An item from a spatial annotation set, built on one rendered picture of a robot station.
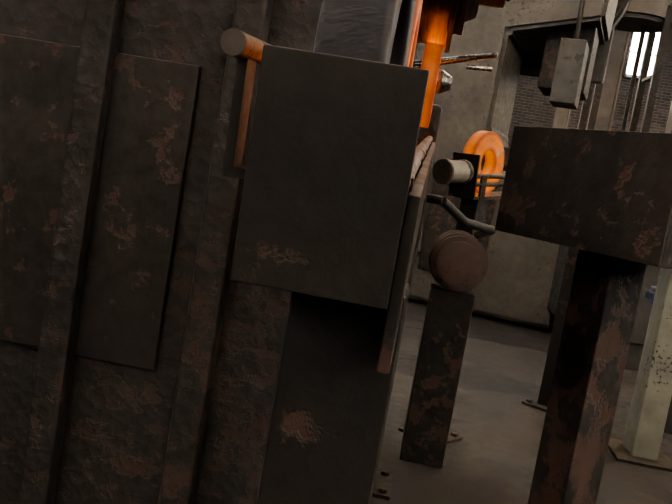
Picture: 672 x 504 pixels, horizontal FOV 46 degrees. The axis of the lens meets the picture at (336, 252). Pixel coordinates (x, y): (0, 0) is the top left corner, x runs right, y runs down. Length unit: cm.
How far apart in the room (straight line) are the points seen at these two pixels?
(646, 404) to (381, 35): 201
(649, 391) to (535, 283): 194
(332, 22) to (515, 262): 383
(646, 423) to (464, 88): 239
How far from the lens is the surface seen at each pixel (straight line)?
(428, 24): 148
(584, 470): 108
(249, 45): 38
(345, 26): 37
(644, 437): 234
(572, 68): 399
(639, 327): 365
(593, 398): 105
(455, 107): 426
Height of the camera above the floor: 62
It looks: 6 degrees down
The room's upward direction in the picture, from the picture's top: 10 degrees clockwise
